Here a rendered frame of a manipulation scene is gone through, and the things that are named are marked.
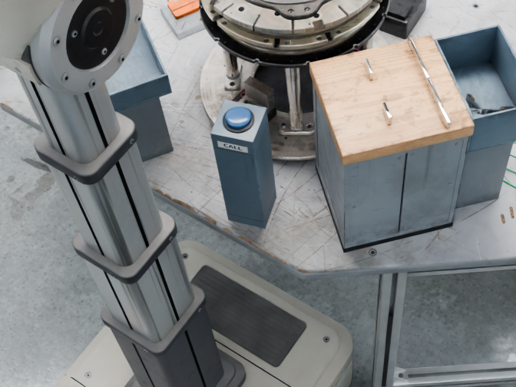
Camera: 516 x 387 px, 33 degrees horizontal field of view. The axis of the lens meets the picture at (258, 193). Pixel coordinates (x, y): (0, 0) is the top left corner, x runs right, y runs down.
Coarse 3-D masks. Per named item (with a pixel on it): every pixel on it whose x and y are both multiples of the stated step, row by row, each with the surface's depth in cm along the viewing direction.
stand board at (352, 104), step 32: (320, 64) 136; (352, 64) 135; (384, 64) 135; (416, 64) 134; (320, 96) 133; (352, 96) 132; (384, 96) 131; (416, 96) 131; (448, 96) 130; (352, 128) 128; (384, 128) 128; (416, 128) 127; (448, 128) 127; (352, 160) 127
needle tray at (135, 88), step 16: (144, 32) 145; (144, 48) 146; (128, 64) 145; (144, 64) 144; (160, 64) 139; (112, 80) 143; (128, 80) 143; (144, 80) 142; (160, 80) 138; (112, 96) 136; (128, 96) 138; (144, 96) 139; (160, 96) 140; (128, 112) 152; (144, 112) 153; (160, 112) 155; (144, 128) 157; (160, 128) 158; (144, 144) 160; (160, 144) 162; (144, 160) 164
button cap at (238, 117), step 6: (234, 108) 135; (240, 108) 135; (228, 114) 134; (234, 114) 134; (240, 114) 134; (246, 114) 134; (228, 120) 134; (234, 120) 134; (240, 120) 134; (246, 120) 134; (228, 126) 134; (234, 126) 133; (240, 126) 133; (246, 126) 134
